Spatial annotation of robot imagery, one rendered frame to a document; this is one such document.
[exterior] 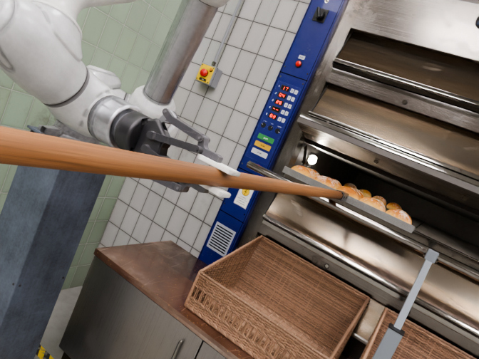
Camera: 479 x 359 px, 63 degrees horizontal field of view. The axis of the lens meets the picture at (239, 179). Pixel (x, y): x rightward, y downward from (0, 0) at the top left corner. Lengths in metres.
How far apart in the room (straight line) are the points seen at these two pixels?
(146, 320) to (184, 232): 0.66
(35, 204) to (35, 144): 1.08
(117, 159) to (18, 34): 0.30
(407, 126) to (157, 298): 1.23
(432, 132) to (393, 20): 0.52
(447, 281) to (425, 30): 1.03
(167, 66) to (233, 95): 0.84
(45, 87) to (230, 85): 1.46
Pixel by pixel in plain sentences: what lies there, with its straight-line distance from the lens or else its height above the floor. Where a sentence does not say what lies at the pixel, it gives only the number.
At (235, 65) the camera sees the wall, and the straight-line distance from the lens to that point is 2.10.
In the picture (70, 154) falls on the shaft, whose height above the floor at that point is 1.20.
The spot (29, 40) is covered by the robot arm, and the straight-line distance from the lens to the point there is 0.67.
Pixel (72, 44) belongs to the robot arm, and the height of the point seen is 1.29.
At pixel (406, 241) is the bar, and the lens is 1.37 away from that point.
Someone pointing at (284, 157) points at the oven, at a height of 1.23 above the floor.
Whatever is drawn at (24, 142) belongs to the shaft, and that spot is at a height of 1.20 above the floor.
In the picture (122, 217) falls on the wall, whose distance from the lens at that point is 2.40.
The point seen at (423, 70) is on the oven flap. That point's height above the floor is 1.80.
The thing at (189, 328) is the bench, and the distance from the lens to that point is 1.49.
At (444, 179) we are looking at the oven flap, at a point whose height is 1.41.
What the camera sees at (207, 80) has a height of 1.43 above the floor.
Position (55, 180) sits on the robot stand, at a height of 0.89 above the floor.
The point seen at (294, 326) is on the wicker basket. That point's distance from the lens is 1.80.
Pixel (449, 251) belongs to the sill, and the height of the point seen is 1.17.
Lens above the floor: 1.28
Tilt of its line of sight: 7 degrees down
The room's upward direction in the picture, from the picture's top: 24 degrees clockwise
